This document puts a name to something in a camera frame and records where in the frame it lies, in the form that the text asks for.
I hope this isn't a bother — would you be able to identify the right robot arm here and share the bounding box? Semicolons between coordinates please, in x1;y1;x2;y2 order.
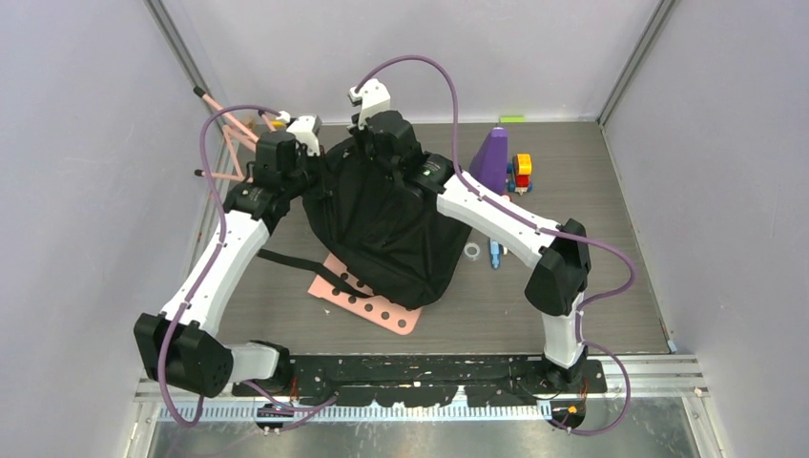
349;110;591;392

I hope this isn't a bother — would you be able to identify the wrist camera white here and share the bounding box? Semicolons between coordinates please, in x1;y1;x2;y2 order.
348;78;391;130
275;111;322;156

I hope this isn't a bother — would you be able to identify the colourful toy block car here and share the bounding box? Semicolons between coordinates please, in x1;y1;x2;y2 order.
507;153;533;195

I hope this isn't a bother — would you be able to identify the black student backpack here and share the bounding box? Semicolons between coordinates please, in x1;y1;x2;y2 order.
298;137;471;309

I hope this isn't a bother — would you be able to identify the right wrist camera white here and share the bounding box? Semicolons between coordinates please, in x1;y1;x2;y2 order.
348;78;391;130

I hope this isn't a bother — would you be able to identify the pink metal stool frame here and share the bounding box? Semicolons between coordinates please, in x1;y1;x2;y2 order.
212;110;291;181

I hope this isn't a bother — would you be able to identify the blue marker pen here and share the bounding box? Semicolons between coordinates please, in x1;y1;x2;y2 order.
488;239;503;270

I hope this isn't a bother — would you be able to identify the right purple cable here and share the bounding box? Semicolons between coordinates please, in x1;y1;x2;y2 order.
353;54;638;439

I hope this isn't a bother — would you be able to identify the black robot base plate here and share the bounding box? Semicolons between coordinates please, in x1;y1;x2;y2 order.
232;355;607;407

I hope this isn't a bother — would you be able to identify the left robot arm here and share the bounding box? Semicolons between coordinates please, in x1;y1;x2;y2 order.
134;128;322;398

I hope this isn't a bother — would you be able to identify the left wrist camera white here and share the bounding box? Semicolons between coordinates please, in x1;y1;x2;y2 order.
275;111;322;156

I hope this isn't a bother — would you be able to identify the clear tape roll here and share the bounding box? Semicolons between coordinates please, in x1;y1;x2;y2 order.
463;242;482;261

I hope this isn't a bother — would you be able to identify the pink perforated board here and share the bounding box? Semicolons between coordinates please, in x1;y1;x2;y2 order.
307;254;422;335

